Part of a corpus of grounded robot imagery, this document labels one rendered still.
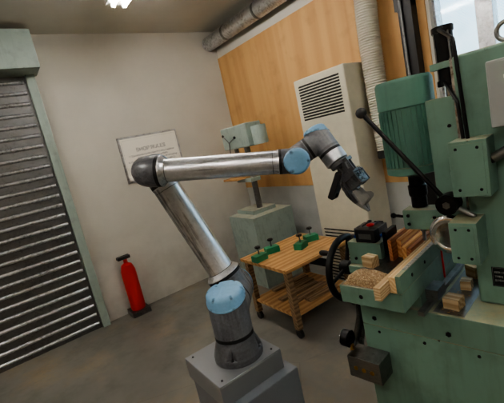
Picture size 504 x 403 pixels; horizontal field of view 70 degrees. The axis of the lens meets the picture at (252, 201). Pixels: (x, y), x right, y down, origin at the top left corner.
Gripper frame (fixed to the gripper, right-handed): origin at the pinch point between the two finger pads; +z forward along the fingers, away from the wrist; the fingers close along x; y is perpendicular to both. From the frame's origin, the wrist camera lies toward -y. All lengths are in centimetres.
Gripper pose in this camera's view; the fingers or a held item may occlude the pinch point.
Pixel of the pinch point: (366, 209)
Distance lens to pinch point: 140.9
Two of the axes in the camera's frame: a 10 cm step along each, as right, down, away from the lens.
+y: 4.9, -5.1, -7.1
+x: 6.9, -2.7, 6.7
